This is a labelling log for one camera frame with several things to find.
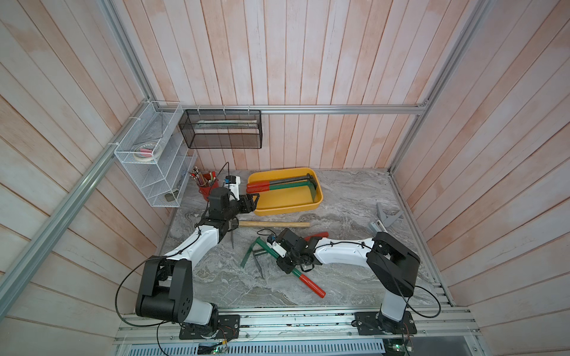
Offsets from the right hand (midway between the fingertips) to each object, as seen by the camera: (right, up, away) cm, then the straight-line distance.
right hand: (279, 260), depth 89 cm
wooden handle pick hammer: (-7, +13, +9) cm, 18 cm away
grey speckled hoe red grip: (-5, +33, +18) cm, 38 cm away
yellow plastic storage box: (+1, +24, +21) cm, 32 cm away
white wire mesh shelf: (-42, +32, -11) cm, 54 cm away
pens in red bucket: (-36, +33, +10) cm, 50 cm away
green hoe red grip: (+16, +29, +19) cm, 38 cm away
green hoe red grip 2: (-9, +8, 0) cm, 12 cm away
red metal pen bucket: (-35, +29, +12) cm, 47 cm away
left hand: (-11, +26, -1) cm, 28 cm away
